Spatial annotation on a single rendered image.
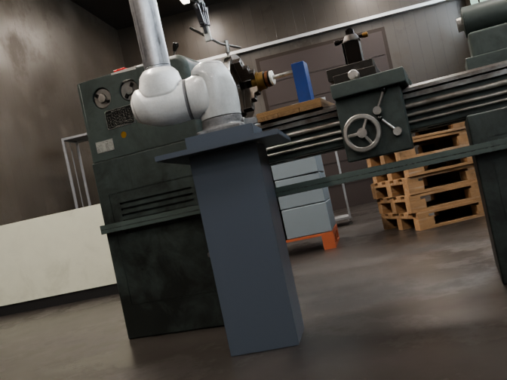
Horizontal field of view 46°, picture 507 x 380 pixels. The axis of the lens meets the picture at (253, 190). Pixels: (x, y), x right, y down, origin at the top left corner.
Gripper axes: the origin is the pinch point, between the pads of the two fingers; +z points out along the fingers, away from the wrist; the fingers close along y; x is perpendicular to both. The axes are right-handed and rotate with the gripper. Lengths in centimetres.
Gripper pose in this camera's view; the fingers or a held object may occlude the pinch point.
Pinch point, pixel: (207, 33)
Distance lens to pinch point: 291.5
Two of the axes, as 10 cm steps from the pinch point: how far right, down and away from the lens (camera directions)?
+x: -9.2, 2.1, 3.2
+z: 2.4, 9.7, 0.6
